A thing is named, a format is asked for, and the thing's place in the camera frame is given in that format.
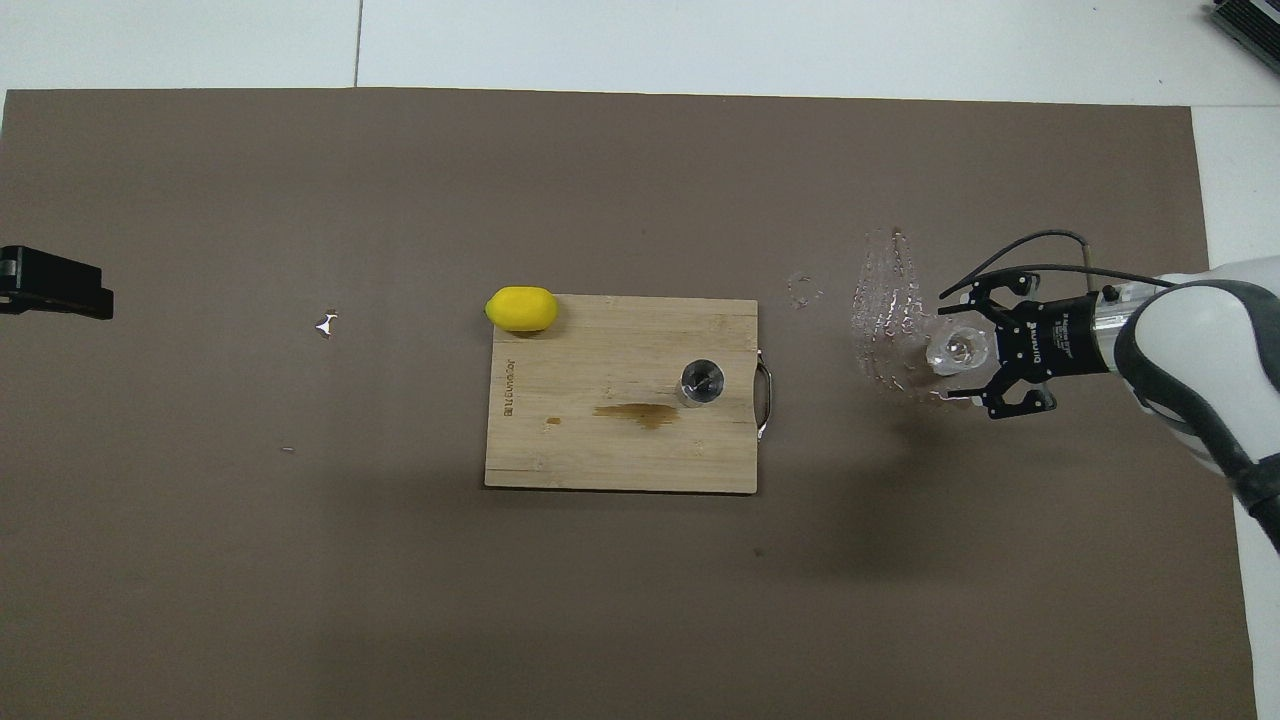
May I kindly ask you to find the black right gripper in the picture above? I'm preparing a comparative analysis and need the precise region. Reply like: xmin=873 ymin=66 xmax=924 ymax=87
xmin=940 ymin=266 xmax=1111 ymax=420

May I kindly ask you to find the clear glass cup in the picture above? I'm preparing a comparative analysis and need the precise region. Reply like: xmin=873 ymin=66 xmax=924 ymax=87
xmin=925 ymin=325 xmax=991 ymax=377

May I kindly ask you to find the steel double jigger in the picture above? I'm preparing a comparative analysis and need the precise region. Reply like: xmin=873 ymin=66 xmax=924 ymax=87
xmin=680 ymin=358 xmax=725 ymax=408

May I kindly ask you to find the grey laptop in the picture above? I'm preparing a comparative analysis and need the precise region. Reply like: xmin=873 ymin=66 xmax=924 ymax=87
xmin=1205 ymin=0 xmax=1280 ymax=73

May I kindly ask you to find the brown table mat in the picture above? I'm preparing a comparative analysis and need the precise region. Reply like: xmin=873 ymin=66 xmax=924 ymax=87
xmin=0 ymin=87 xmax=1259 ymax=720

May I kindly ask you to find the wooden cutting board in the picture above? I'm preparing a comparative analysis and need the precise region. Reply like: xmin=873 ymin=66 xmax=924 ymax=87
xmin=484 ymin=295 xmax=774 ymax=495

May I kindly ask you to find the yellow lemon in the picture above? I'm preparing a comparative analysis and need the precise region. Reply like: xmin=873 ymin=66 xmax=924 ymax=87
xmin=485 ymin=286 xmax=559 ymax=333

